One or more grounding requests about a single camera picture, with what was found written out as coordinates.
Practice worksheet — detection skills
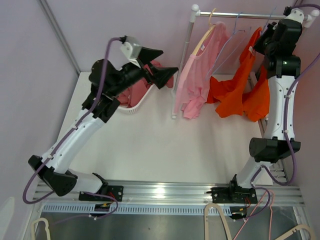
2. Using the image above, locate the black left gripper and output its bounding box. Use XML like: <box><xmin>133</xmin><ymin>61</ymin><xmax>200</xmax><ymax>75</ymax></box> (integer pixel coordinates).
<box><xmin>109</xmin><ymin>47</ymin><xmax>179</xmax><ymax>98</ymax></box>

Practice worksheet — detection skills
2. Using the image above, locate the blue wire hanger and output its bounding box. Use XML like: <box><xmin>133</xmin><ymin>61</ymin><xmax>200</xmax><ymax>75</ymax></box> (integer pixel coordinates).
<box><xmin>205</xmin><ymin>11</ymin><xmax>252</xmax><ymax>81</ymax></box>
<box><xmin>261</xmin><ymin>6</ymin><xmax>277</xmax><ymax>34</ymax></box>

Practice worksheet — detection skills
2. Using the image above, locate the dusty rose t shirt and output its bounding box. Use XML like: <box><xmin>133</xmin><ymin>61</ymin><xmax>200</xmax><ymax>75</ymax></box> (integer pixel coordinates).
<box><xmin>117</xmin><ymin>60</ymin><xmax>164</xmax><ymax>108</ymax></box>

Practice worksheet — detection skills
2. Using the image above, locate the orange t shirt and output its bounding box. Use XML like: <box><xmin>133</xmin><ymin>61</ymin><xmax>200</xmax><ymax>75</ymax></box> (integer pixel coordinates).
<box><xmin>206</xmin><ymin>27</ymin><xmax>263</xmax><ymax>118</ymax></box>
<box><xmin>242</xmin><ymin>65</ymin><xmax>270</xmax><ymax>122</ymax></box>

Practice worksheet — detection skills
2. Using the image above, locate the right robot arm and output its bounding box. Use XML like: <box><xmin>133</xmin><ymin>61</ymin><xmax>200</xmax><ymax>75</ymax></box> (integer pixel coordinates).
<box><xmin>227</xmin><ymin>19</ymin><xmax>303</xmax><ymax>203</ymax></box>

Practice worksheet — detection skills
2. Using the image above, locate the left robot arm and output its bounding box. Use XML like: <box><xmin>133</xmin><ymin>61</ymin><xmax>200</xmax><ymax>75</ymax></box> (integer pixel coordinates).
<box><xmin>28</xmin><ymin>47</ymin><xmax>178</xmax><ymax>201</ymax></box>

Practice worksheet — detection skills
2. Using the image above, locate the light pink t shirt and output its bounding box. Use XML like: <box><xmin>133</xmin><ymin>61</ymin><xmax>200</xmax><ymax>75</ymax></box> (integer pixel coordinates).
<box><xmin>174</xmin><ymin>21</ymin><xmax>230</xmax><ymax>119</ymax></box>

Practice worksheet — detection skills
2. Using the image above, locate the beige wooden hanger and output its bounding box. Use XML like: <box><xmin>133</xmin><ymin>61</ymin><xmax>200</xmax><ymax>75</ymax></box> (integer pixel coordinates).
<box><xmin>192</xmin><ymin>8</ymin><xmax>217</xmax><ymax>56</ymax></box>

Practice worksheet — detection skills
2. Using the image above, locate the orange t shirt on pink hanger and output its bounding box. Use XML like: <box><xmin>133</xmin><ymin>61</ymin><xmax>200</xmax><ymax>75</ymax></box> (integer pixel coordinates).
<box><xmin>242</xmin><ymin>65</ymin><xmax>270</xmax><ymax>122</ymax></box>

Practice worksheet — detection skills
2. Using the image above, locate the beige hanger on floor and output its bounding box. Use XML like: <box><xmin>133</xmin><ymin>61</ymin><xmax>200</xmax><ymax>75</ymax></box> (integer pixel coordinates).
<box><xmin>203</xmin><ymin>203</ymin><xmax>232</xmax><ymax>240</ymax></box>

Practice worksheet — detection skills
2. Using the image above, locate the beige hanger at left floor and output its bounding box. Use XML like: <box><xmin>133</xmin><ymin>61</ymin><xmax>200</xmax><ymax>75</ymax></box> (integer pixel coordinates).
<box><xmin>30</xmin><ymin>217</ymin><xmax>52</xmax><ymax>240</ymax></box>

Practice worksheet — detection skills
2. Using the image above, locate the beige hanger at floor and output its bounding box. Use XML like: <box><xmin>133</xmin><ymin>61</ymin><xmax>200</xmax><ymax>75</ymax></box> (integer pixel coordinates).
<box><xmin>30</xmin><ymin>217</ymin><xmax>52</xmax><ymax>240</ymax></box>
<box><xmin>275</xmin><ymin>224</ymin><xmax>316</xmax><ymax>240</ymax></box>

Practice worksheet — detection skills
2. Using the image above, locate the beige hanger at right floor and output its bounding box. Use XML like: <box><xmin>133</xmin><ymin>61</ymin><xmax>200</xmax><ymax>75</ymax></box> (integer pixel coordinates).
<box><xmin>275</xmin><ymin>224</ymin><xmax>316</xmax><ymax>240</ymax></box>

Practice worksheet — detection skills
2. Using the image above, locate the white plastic laundry basket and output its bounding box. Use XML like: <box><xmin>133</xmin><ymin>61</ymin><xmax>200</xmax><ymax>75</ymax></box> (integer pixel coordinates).
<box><xmin>116</xmin><ymin>80</ymin><xmax>155</xmax><ymax>115</ymax></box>

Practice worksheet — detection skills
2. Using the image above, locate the metal clothes rack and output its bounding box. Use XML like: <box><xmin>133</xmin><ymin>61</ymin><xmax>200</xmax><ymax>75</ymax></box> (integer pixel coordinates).
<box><xmin>170</xmin><ymin>4</ymin><xmax>320</xmax><ymax>120</ymax></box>

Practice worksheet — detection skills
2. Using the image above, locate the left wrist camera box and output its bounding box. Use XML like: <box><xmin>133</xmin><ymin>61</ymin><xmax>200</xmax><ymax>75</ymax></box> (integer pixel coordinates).
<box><xmin>120</xmin><ymin>35</ymin><xmax>142</xmax><ymax>69</ymax></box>

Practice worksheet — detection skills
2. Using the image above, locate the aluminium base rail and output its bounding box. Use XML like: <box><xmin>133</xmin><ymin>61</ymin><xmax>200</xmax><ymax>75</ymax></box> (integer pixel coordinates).
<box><xmin>32</xmin><ymin>177</ymin><xmax>305</xmax><ymax>207</ymax></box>

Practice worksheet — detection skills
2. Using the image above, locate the white slotted cable duct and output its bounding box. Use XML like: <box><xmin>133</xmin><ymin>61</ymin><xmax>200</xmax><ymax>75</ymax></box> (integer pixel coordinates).
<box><xmin>41</xmin><ymin>204</ymin><xmax>248</xmax><ymax>216</ymax></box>

